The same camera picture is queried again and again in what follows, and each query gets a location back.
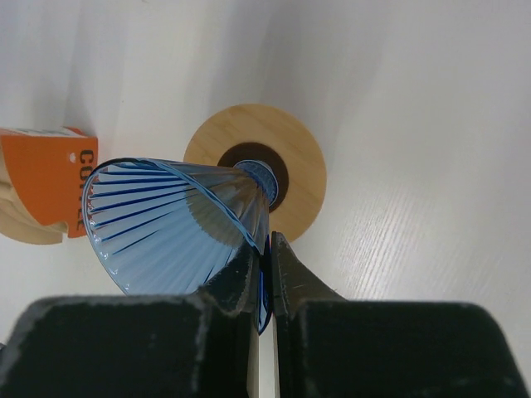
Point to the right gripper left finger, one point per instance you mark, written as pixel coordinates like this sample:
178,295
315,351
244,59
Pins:
233,290

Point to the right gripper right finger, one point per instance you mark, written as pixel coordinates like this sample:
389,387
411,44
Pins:
294,284

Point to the blue glass dripper cone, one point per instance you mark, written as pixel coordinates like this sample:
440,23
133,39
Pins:
166,227

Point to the wooden dripper ring holder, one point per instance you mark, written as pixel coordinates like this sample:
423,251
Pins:
278,139

